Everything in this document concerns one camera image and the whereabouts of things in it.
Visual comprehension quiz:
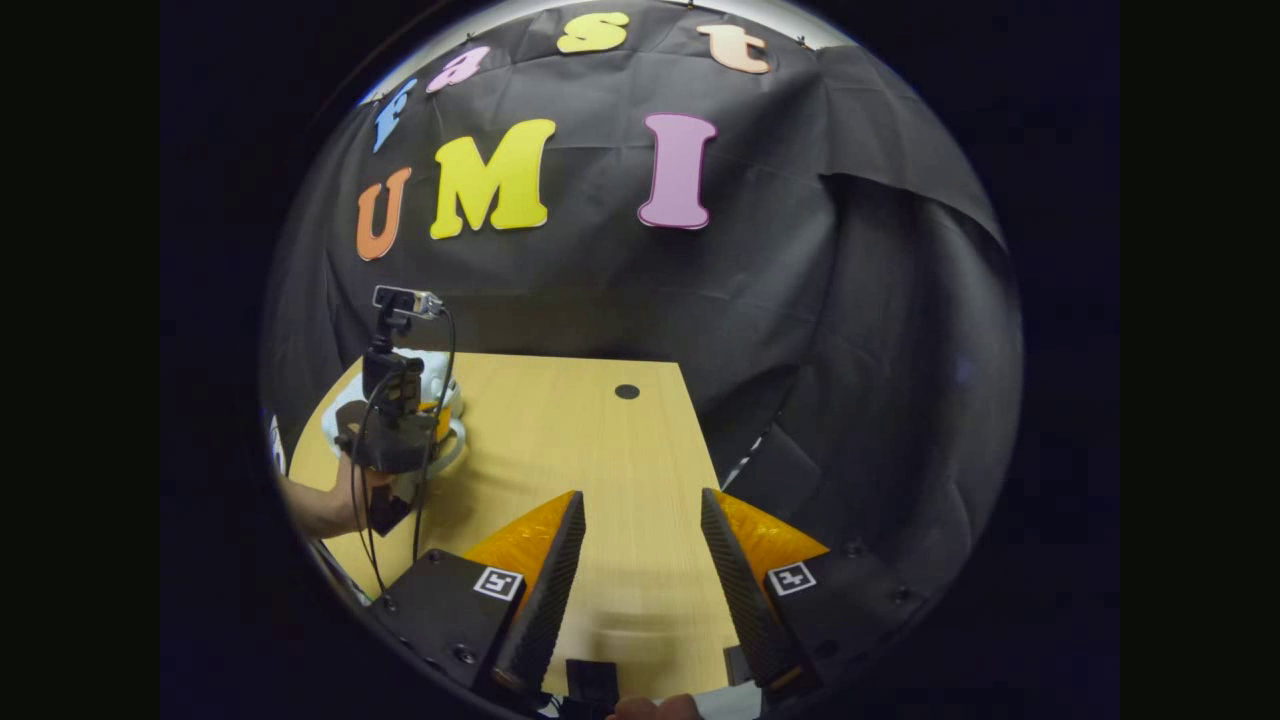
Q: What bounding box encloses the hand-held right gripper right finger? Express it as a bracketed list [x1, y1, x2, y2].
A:
[700, 487, 936, 698]

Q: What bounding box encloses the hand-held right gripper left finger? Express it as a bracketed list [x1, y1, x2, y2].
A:
[372, 490, 588, 701]

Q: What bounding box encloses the light blue suitcase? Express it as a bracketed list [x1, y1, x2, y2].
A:
[321, 349, 470, 501]

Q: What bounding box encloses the black backdrop cloth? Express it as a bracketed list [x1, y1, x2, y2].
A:
[262, 0, 1025, 601]

